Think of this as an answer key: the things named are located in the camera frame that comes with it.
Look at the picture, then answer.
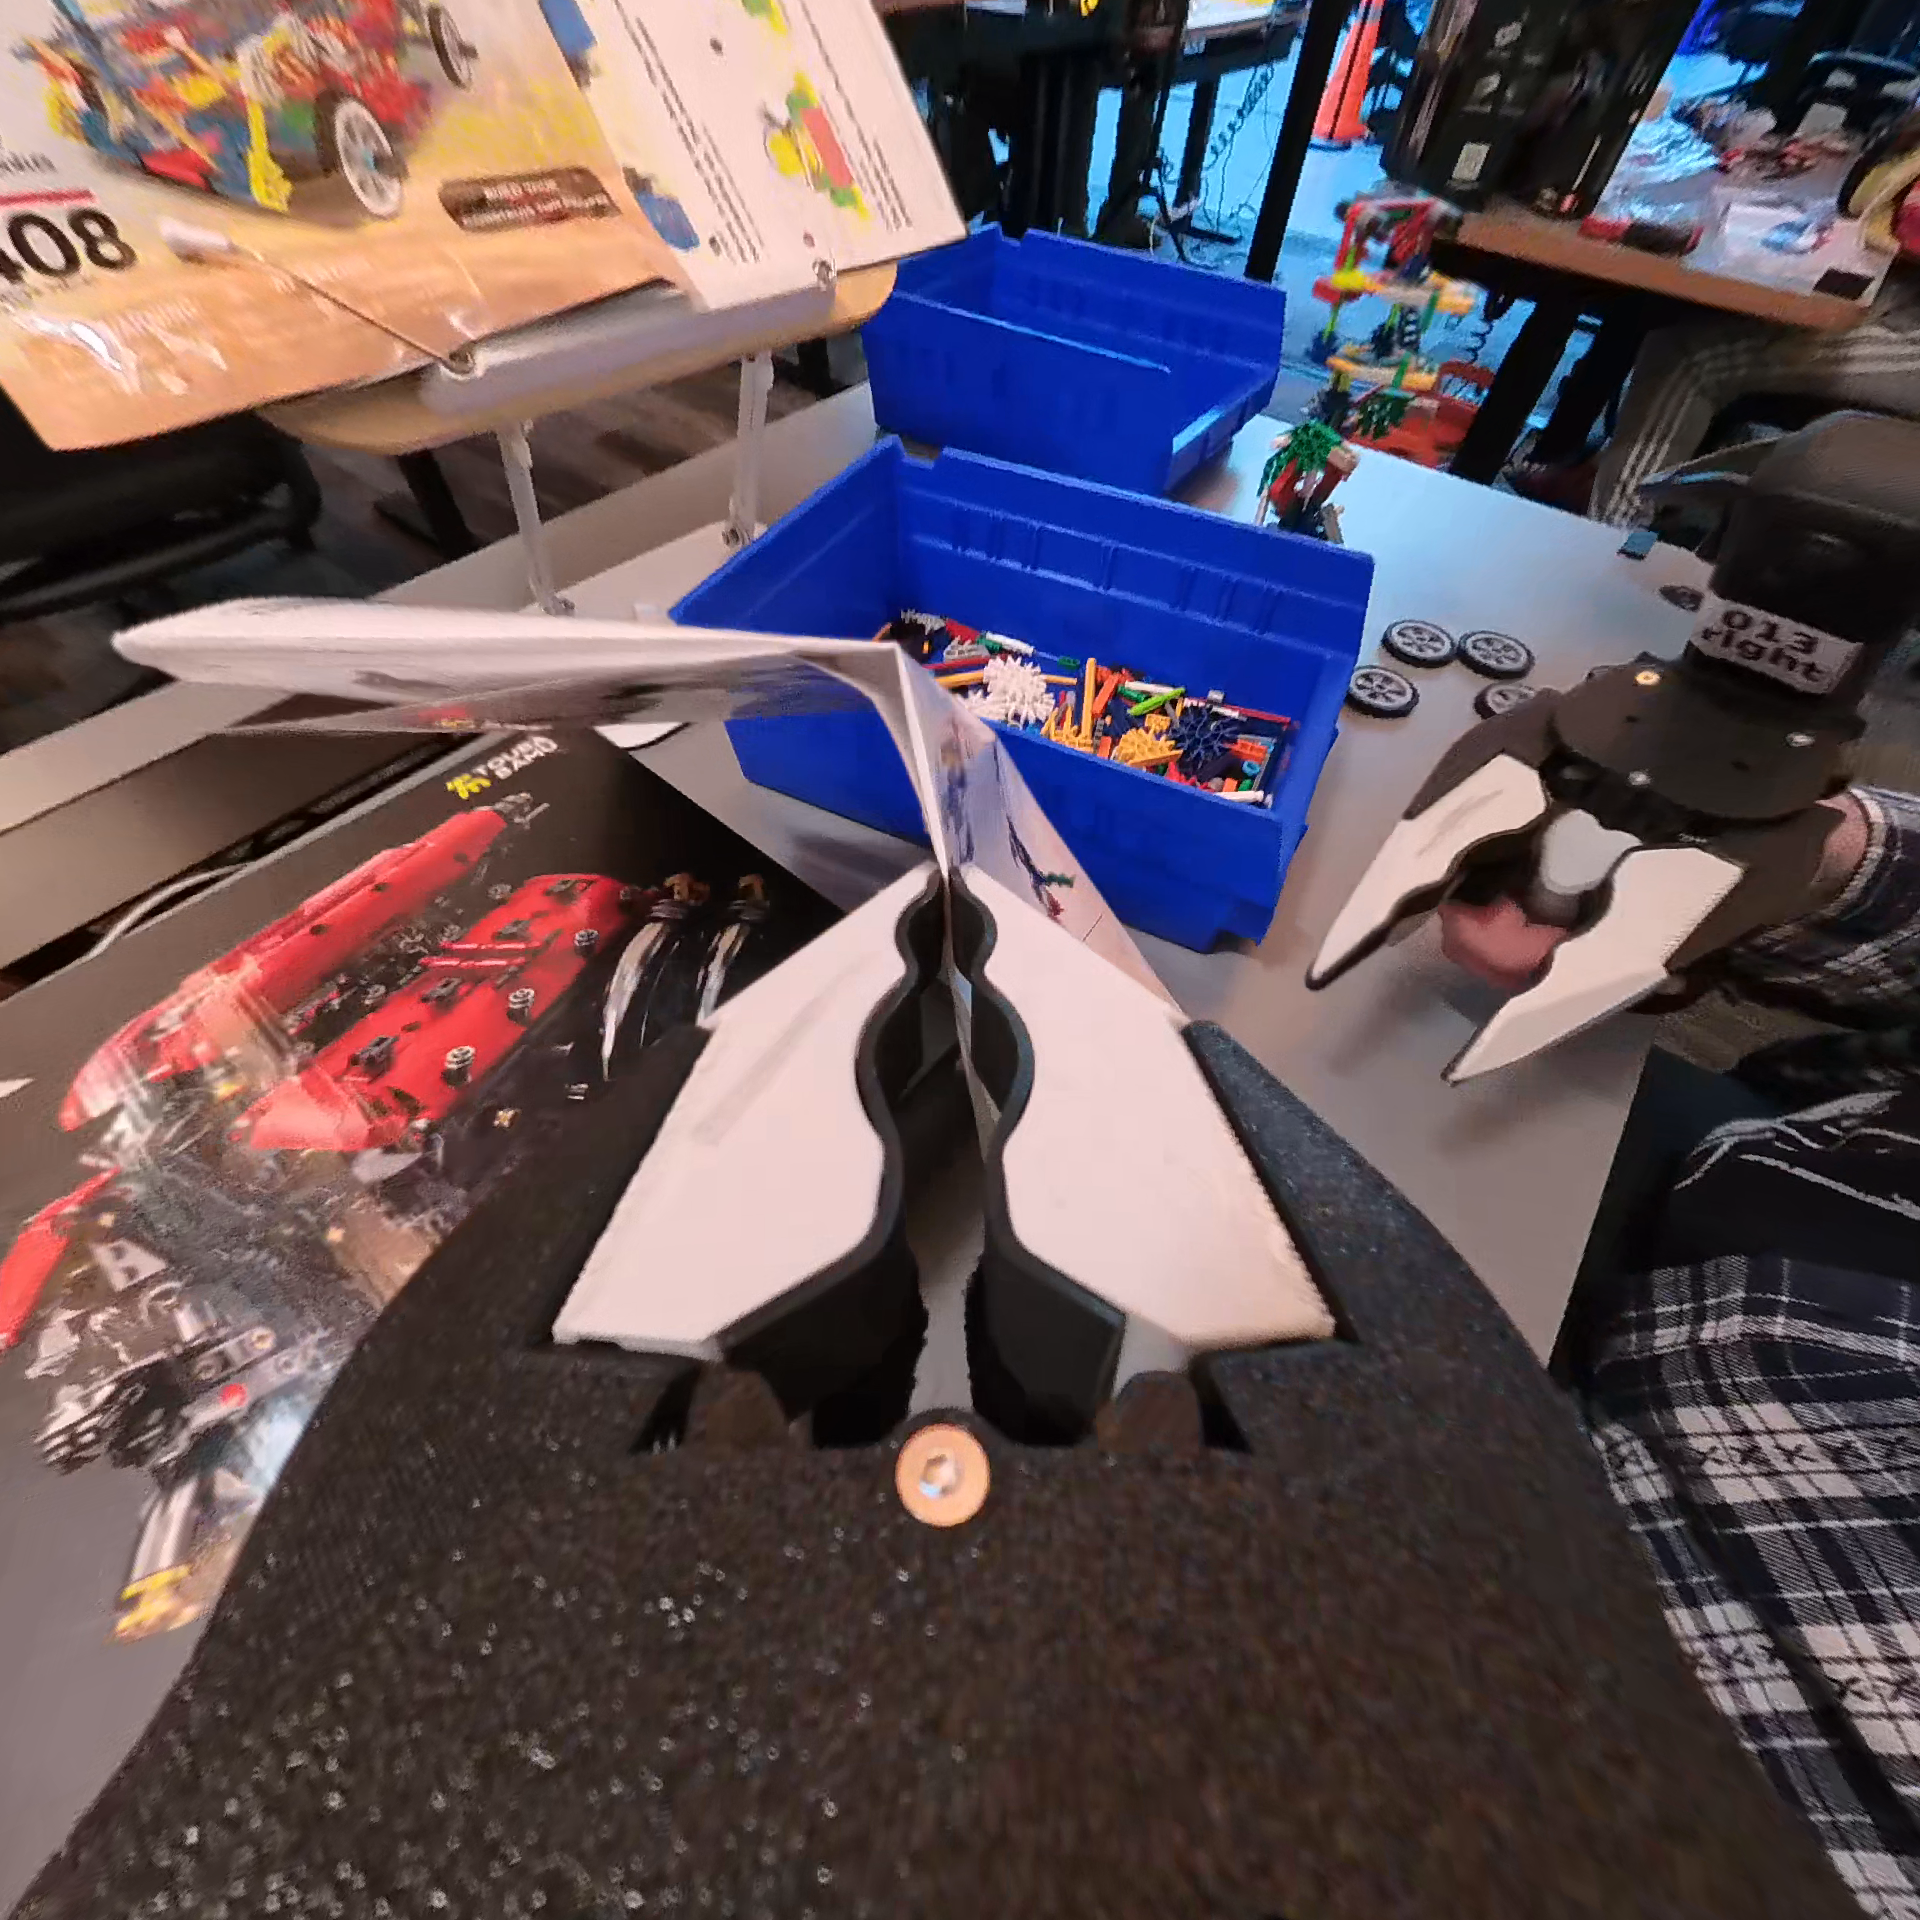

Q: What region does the manual on book stand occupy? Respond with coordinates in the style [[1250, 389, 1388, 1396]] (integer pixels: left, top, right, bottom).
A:
[[0, 0, 707, 452]]

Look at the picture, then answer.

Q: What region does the black desk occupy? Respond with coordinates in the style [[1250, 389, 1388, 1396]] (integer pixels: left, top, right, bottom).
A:
[[877, 0, 1361, 288]]

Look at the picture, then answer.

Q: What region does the printed instruction sheet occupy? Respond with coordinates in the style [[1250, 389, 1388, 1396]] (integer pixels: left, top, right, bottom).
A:
[[113, 597, 1187, 1164]]

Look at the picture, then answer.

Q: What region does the person's right forearm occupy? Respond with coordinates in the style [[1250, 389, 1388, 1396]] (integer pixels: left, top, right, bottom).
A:
[[1664, 787, 1920, 1051]]

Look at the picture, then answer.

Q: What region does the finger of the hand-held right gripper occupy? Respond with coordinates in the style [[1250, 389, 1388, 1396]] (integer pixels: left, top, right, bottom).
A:
[[1305, 750, 1558, 992], [1441, 839, 1745, 1085]]

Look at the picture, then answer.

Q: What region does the book stand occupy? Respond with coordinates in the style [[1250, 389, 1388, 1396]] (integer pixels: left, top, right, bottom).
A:
[[248, 263, 904, 619]]

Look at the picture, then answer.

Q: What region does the wooden table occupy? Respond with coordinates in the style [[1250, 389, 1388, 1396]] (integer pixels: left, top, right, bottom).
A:
[[1452, 200, 1914, 335]]

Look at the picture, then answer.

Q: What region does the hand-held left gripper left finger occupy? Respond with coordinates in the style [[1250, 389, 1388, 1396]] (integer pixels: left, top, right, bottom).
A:
[[552, 862, 954, 1368]]

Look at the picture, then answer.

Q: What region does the empty blue bin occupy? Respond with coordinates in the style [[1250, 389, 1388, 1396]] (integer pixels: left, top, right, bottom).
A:
[[859, 224, 1289, 496]]

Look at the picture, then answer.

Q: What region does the pile of colourful toy pieces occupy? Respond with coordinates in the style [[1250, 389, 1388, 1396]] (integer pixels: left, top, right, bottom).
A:
[[877, 607, 1298, 812]]

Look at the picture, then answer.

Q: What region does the black box with red print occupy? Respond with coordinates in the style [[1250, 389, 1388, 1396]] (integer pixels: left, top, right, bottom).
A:
[[0, 725, 846, 1892]]

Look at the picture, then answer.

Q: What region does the person's torso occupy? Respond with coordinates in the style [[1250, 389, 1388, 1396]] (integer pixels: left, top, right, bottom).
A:
[[1553, 1036, 1920, 1920]]

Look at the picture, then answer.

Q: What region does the blue bin with toy pieces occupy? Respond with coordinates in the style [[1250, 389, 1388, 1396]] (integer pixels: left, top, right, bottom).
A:
[[670, 439, 1377, 953]]

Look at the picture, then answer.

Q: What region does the printed paper sheet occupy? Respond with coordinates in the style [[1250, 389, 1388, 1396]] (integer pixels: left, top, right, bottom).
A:
[[1697, 180, 1893, 288]]

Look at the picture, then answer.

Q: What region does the orange traffic cone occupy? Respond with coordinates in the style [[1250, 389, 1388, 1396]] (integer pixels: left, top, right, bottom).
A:
[[1315, 0, 1389, 148]]

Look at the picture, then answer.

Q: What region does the colourful construction toy model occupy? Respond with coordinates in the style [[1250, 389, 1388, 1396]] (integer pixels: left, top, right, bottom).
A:
[[1257, 191, 1491, 541]]

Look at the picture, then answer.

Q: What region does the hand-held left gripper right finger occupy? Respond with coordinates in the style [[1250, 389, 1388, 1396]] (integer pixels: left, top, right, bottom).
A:
[[957, 871, 1340, 1364]]

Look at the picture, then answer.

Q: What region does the tall black box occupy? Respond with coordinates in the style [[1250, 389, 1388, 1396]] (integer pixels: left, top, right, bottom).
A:
[[1558, 0, 1705, 213], [1384, 0, 1594, 197]]

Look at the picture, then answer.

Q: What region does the person's right hand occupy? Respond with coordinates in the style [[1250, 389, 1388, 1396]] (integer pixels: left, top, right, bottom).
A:
[[1441, 891, 1574, 990]]

